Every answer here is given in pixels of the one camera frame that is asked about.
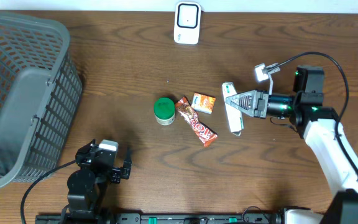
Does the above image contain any red chocolate bar wrapper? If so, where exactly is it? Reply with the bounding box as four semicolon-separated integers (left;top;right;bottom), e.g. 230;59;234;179
175;96;218;147

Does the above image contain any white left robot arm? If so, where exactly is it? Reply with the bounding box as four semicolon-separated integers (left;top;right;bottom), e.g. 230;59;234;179
60;139;132;223

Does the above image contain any orange small box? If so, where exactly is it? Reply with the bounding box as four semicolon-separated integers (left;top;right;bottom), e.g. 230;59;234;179
191;93;216;114

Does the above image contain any grey plastic basket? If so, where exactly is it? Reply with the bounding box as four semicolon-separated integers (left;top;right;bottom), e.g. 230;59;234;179
0;11;83;188

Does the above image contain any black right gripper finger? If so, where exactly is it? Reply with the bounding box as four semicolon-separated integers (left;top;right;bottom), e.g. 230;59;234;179
225;95;255;117
225;90;257;101

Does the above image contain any white barcode scanner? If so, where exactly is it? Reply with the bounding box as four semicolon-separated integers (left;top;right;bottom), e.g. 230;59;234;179
173;1;201;45

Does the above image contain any green lid jar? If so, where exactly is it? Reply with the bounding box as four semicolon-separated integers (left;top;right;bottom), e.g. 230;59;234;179
154;98;176;126

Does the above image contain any white Panadol box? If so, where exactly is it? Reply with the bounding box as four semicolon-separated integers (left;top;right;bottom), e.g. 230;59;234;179
222;82;244;136

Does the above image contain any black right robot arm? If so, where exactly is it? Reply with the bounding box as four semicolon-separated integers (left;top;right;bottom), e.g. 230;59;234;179
222;65;358;223

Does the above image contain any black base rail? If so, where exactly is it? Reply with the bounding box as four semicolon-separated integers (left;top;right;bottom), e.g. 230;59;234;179
35;213;285;224

